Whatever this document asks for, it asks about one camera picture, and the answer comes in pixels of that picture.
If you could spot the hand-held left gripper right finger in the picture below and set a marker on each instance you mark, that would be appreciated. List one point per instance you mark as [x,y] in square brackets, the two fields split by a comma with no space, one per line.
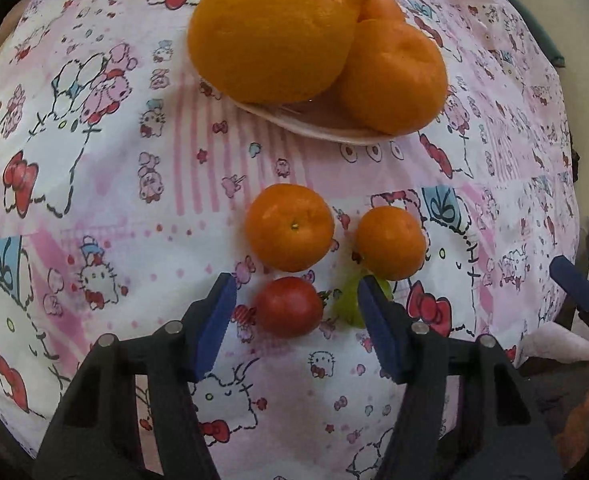
[382,335]

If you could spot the dark patterned cloth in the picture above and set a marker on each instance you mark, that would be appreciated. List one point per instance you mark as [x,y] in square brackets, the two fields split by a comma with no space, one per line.
[574,410]

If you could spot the pink strawberry-print plate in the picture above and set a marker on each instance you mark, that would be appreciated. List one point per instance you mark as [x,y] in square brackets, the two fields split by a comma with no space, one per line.
[324,128]

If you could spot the pink cartoon-print blanket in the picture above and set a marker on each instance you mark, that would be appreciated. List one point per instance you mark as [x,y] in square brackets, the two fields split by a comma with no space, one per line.
[124,185]

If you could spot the small mandarin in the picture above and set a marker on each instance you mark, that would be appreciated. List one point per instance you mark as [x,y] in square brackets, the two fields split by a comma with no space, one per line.
[392,242]
[289,227]

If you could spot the large round orange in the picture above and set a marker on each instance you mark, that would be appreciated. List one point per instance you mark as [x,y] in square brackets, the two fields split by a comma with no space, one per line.
[382,5]
[394,77]

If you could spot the teal headboard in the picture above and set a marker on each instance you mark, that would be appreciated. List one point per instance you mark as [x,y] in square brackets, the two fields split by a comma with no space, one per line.
[537,27]

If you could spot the round red tomato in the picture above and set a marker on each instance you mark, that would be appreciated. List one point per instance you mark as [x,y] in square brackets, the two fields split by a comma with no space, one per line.
[288,307]

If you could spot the pink fleece blanket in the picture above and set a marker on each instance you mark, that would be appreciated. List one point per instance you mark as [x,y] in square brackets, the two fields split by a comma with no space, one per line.
[559,342]

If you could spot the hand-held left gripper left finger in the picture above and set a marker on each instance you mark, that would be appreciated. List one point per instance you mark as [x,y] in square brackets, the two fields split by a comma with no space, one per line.
[214,330]

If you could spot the small green tomato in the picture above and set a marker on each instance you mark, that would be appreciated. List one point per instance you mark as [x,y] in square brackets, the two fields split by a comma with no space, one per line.
[349,306]

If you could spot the bumpy necked orange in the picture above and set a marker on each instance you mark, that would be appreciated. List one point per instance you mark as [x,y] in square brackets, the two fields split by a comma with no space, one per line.
[274,35]

